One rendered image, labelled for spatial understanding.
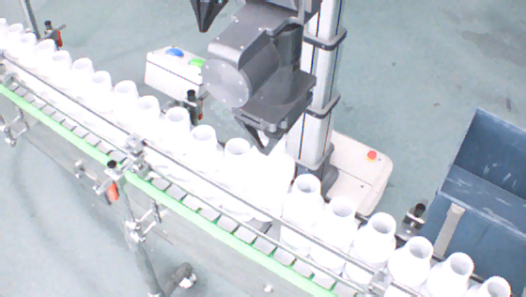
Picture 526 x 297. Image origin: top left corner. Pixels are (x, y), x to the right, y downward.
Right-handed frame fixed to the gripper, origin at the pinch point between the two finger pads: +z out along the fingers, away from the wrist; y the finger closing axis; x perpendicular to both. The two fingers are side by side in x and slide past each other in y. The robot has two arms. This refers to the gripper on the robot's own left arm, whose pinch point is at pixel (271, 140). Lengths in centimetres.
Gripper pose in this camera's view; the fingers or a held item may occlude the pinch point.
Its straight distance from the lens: 64.2
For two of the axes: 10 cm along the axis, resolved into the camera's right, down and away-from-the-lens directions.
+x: -8.3, -4.3, 3.5
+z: -0.2, 6.5, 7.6
